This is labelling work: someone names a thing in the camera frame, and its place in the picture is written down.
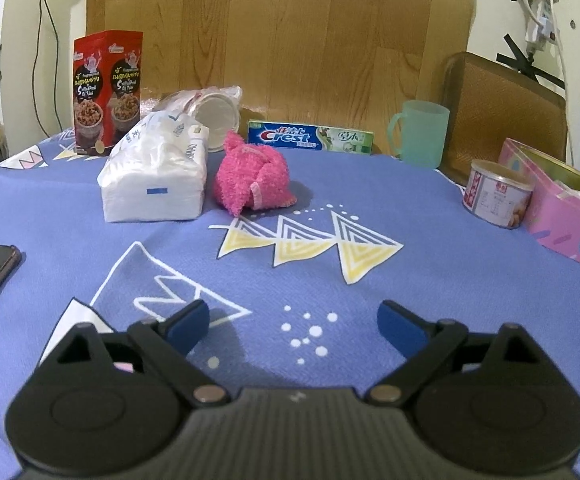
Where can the wooden board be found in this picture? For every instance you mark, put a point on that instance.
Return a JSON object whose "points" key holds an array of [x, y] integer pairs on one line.
{"points": [[280, 35]]}

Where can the green plastic cup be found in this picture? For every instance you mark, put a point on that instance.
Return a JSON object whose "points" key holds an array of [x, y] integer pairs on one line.
{"points": [[422, 135]]}

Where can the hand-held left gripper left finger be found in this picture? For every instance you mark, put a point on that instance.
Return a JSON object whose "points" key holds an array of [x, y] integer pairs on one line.
{"points": [[190, 326]]}

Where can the blue green toothpaste box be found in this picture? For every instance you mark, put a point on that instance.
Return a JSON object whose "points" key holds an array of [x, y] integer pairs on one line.
{"points": [[310, 137]]}

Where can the brown chair back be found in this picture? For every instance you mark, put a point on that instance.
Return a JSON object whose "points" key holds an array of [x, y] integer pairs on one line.
{"points": [[504, 110]]}

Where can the pink plush cloth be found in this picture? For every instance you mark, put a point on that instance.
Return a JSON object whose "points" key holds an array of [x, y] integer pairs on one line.
{"points": [[255, 175]]}

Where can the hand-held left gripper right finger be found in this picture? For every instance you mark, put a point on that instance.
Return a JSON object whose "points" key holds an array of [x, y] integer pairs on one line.
{"points": [[398, 327]]}

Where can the blue printed tablecloth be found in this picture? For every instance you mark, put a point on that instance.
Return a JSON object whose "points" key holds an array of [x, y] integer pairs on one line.
{"points": [[290, 270]]}

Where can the plastic bag of cups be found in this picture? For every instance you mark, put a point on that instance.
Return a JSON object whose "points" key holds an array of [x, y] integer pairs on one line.
{"points": [[210, 112]]}

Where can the white power strip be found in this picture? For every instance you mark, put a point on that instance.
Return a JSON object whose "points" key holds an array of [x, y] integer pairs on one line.
{"points": [[539, 20]]}

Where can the small food can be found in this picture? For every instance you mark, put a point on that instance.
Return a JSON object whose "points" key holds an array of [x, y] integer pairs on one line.
{"points": [[497, 195]]}

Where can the white tissue pack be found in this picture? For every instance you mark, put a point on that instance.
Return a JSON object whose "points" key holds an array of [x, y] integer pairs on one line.
{"points": [[155, 180]]}

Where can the pink cardboard box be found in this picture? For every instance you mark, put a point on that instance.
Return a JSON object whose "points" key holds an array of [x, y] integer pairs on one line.
{"points": [[559, 225]]}

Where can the red snack box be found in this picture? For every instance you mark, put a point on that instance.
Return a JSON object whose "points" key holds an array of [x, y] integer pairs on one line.
{"points": [[107, 90]]}

